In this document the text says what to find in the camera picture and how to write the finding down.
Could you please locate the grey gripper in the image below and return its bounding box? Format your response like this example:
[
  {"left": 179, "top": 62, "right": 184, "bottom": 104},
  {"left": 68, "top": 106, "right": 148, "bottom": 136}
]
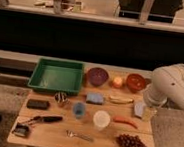
[{"left": 134, "top": 101, "right": 156, "bottom": 122}]

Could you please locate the black eraser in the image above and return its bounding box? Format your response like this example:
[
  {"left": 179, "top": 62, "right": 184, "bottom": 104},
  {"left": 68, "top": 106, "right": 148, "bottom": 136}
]
[{"left": 26, "top": 99, "right": 50, "bottom": 110}]

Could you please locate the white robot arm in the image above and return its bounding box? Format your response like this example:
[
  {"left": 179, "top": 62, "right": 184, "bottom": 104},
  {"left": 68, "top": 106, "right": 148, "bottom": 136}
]
[{"left": 133, "top": 63, "right": 184, "bottom": 122}]

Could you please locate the green plastic tray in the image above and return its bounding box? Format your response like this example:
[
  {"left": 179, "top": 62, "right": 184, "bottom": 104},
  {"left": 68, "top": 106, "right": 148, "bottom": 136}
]
[{"left": 28, "top": 59, "right": 84, "bottom": 96}]

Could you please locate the red bowl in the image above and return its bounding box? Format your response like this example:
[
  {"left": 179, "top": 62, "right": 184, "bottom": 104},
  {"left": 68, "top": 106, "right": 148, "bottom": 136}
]
[{"left": 126, "top": 73, "right": 147, "bottom": 92}]

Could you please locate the purple grapes bunch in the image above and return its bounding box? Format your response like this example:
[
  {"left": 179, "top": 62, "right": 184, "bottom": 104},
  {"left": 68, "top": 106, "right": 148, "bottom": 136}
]
[{"left": 116, "top": 134, "right": 147, "bottom": 147}]

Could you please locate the yellow banana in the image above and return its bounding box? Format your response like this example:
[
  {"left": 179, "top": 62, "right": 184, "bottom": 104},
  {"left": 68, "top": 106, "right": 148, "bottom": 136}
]
[{"left": 109, "top": 95, "right": 134, "bottom": 104}]

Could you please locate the wooden table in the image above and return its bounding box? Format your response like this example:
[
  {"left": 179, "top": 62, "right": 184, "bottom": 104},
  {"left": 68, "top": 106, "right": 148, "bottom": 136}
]
[{"left": 6, "top": 58, "right": 168, "bottom": 147}]

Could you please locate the yellow-red apple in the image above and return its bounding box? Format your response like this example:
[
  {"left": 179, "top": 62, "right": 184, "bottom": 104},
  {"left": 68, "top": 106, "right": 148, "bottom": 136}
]
[{"left": 112, "top": 76, "right": 123, "bottom": 88}]

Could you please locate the white plastic cup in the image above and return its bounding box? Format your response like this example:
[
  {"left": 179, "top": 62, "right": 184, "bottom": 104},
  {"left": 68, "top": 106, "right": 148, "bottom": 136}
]
[{"left": 93, "top": 110, "right": 110, "bottom": 130}]

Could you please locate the blue sponge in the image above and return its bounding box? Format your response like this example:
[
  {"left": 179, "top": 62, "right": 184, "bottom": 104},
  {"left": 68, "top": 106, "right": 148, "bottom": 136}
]
[{"left": 86, "top": 92, "right": 104, "bottom": 105}]

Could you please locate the purple bowl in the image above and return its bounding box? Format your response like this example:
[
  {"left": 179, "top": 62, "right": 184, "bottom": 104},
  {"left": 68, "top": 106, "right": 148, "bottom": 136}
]
[{"left": 86, "top": 67, "right": 109, "bottom": 87}]

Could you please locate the blue cup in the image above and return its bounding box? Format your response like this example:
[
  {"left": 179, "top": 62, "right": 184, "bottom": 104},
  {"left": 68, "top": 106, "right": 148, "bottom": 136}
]
[{"left": 73, "top": 102, "right": 86, "bottom": 119}]

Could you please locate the silver fork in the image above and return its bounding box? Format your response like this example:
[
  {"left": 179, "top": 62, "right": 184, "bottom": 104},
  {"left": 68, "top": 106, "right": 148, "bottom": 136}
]
[{"left": 66, "top": 130, "right": 93, "bottom": 143}]

